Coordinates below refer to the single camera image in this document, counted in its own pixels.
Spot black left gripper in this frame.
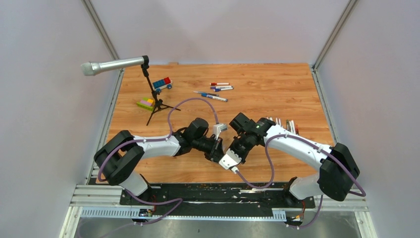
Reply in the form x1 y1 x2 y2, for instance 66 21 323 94
193 136 224 164

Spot blue cap marker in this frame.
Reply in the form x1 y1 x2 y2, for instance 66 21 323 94
214 87 234 92
201 94 228 102

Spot purple cap marker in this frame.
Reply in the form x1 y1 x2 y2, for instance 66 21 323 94
289 120 296 133
210 85 233 89

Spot red cap marker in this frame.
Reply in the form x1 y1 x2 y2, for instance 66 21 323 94
210 83 230 86

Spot silver microphone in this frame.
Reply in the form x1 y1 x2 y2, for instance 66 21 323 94
81 56 149 76

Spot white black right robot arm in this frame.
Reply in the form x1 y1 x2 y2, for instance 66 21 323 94
219 113 360 207

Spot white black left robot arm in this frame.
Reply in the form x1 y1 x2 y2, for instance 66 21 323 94
94 118 227 205

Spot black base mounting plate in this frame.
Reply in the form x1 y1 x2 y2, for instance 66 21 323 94
140 182 315 218

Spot green pink yellow block stack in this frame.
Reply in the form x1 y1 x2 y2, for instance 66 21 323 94
136 97 155 112

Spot blue red toy truck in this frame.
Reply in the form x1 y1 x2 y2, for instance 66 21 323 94
152 77 173 94

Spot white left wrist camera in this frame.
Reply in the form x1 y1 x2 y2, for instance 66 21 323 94
212 123 228 140

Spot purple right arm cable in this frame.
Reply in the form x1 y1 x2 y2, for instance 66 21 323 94
235 134 367 230

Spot slotted grey cable duct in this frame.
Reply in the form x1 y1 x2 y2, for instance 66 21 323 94
80 207 287 222

